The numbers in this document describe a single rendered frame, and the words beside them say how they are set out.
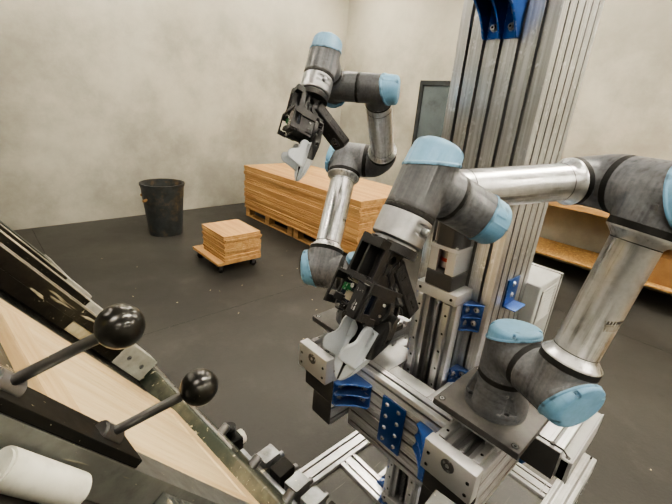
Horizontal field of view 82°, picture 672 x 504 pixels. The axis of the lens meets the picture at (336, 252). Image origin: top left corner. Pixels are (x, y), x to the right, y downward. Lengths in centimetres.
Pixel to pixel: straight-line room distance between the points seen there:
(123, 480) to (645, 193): 86
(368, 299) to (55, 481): 35
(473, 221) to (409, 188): 12
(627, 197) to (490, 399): 53
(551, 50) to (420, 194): 63
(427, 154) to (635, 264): 47
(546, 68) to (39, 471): 108
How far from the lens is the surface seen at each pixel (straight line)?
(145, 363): 136
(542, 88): 108
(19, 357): 70
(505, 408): 107
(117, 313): 36
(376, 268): 51
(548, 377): 91
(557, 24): 109
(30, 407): 42
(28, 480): 41
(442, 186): 54
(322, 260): 124
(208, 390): 43
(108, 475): 50
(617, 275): 87
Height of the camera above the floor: 172
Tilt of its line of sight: 21 degrees down
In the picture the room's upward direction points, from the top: 5 degrees clockwise
